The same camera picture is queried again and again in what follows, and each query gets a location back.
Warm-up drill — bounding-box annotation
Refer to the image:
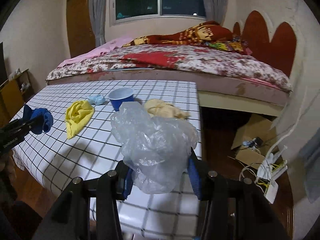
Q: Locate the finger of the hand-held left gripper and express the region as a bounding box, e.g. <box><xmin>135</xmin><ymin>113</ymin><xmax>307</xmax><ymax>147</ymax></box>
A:
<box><xmin>0</xmin><ymin>104</ymin><xmax>34</xmax><ymax>130</ymax></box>
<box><xmin>15</xmin><ymin>117</ymin><xmax>45</xmax><ymax>137</ymax></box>

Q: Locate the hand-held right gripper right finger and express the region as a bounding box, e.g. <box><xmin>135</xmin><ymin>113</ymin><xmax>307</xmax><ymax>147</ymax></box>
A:
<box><xmin>187</xmin><ymin>147</ymin><xmax>292</xmax><ymax>240</ymax></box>

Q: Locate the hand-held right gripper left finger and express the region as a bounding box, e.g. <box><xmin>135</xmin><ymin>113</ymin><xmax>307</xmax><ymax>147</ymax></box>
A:
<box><xmin>32</xmin><ymin>160</ymin><xmax>135</xmax><ymax>240</ymax></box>

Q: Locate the dark blue sock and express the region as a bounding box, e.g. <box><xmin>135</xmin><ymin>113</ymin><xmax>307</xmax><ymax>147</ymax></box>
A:
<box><xmin>30</xmin><ymin>107</ymin><xmax>54</xmax><ymax>134</ymax></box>

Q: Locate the clear plastic bag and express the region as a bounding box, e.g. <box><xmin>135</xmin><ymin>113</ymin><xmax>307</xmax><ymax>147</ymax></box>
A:
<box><xmin>110</xmin><ymin>102</ymin><xmax>200</xmax><ymax>195</ymax></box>

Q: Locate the yellow cloth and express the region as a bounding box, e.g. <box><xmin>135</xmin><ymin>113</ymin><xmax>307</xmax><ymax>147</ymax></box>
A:
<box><xmin>65</xmin><ymin>100</ymin><xmax>95</xmax><ymax>140</ymax></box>

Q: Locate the light blue face mask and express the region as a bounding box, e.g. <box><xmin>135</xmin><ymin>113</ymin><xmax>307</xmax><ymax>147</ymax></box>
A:
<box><xmin>87</xmin><ymin>94</ymin><xmax>107</xmax><ymax>105</ymax></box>

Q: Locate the beige bag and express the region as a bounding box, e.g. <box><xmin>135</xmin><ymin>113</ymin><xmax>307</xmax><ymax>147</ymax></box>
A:
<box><xmin>144</xmin><ymin>99</ymin><xmax>190</xmax><ymax>119</ymax></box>

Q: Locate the blue plastic cup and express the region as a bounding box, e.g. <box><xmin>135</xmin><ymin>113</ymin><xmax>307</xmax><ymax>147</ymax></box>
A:
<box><xmin>108</xmin><ymin>87</ymin><xmax>134</xmax><ymax>112</ymax></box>

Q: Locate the person's left hand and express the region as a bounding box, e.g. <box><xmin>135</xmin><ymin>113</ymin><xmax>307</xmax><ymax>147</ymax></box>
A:
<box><xmin>0</xmin><ymin>152</ymin><xmax>14</xmax><ymax>180</ymax></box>

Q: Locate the yellow wooden shelf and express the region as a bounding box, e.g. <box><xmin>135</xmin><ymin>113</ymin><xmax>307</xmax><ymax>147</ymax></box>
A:
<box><xmin>0</xmin><ymin>69</ymin><xmax>34</xmax><ymax>128</ymax></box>

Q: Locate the cream open box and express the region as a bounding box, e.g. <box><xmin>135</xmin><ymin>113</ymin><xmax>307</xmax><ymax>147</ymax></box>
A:
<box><xmin>234</xmin><ymin>149</ymin><xmax>269</xmax><ymax>165</ymax></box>

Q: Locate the white router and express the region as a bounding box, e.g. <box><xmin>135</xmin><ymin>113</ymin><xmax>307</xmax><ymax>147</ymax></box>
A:
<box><xmin>264</xmin><ymin>177</ymin><xmax>279</xmax><ymax>204</ymax></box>
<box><xmin>255</xmin><ymin>147</ymin><xmax>288</xmax><ymax>180</ymax></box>

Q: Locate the brown cardboard box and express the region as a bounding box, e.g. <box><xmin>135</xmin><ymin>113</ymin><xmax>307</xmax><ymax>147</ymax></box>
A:
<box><xmin>230</xmin><ymin>114</ymin><xmax>278</xmax><ymax>150</ymax></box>

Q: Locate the pink sheet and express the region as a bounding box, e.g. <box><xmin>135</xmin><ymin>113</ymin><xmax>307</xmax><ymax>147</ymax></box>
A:
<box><xmin>57</xmin><ymin>36</ymin><xmax>135</xmax><ymax>68</ymax></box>

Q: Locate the white checked tablecloth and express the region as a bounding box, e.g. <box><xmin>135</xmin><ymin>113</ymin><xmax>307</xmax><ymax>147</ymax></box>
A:
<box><xmin>11</xmin><ymin>80</ymin><xmax>202</xmax><ymax>240</ymax></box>

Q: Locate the brown wooden door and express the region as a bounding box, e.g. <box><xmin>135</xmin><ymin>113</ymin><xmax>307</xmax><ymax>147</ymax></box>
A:
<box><xmin>66</xmin><ymin>0</ymin><xmax>97</xmax><ymax>58</ymax></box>

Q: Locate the pink stained mattress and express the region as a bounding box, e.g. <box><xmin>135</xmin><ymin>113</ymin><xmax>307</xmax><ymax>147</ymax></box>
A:
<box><xmin>46</xmin><ymin>69</ymin><xmax>290</xmax><ymax>107</ymax></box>

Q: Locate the grey tied curtain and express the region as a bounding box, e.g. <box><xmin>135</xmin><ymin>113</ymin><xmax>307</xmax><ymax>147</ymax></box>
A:
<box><xmin>299</xmin><ymin>140</ymin><xmax>320</xmax><ymax>204</ymax></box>

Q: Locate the floral bedsheet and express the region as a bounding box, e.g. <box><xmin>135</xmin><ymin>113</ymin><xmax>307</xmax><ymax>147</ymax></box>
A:
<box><xmin>46</xmin><ymin>44</ymin><xmax>293</xmax><ymax>92</ymax></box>

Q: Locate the colourful printed cloth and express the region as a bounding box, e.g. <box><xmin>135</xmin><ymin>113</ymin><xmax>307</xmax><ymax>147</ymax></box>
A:
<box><xmin>205</xmin><ymin>36</ymin><xmax>253</xmax><ymax>55</ymax></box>

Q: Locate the red printed blanket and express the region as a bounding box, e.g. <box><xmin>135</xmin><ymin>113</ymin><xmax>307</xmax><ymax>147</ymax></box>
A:
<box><xmin>122</xmin><ymin>21</ymin><xmax>233</xmax><ymax>47</ymax></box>

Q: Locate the red cream headboard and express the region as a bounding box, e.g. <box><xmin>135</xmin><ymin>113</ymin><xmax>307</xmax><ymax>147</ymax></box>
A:
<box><xmin>231</xmin><ymin>10</ymin><xmax>308</xmax><ymax>80</ymax></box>

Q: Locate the cream bed frame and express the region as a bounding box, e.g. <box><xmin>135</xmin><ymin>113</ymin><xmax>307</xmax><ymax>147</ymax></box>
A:
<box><xmin>197</xmin><ymin>90</ymin><xmax>284</xmax><ymax>117</ymax></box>

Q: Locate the thick white cable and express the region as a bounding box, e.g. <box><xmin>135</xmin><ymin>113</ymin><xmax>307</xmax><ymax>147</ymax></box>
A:
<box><xmin>239</xmin><ymin>120</ymin><xmax>300</xmax><ymax>180</ymax></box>

